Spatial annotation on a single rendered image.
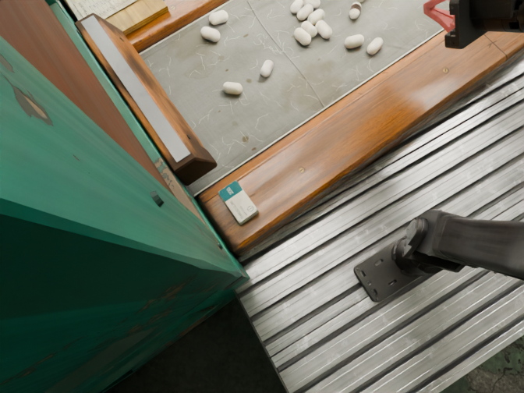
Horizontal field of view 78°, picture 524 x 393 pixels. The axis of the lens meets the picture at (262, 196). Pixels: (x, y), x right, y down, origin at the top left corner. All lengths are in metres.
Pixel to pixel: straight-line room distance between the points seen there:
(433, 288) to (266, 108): 0.43
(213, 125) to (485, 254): 0.44
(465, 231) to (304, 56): 0.41
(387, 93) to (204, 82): 0.32
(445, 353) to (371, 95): 0.45
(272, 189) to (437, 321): 0.36
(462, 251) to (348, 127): 0.26
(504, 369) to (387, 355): 0.93
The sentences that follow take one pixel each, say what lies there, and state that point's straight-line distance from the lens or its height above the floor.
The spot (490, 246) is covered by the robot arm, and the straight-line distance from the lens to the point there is 0.40.
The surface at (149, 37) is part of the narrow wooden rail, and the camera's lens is 0.70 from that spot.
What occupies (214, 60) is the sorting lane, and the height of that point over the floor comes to 0.74.
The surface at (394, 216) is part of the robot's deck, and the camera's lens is 0.65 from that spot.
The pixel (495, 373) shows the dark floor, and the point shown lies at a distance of 1.52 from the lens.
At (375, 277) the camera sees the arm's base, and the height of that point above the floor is 0.68.
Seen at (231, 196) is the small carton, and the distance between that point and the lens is 0.50.
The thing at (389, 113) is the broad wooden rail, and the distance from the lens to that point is 0.61.
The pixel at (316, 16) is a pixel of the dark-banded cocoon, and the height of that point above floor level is 0.76.
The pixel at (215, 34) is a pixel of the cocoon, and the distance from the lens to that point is 0.68.
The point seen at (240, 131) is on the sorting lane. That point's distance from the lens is 0.59.
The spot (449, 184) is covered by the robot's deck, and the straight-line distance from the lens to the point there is 0.71.
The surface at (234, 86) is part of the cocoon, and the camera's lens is 0.61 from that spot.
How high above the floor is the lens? 1.26
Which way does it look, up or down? 75 degrees down
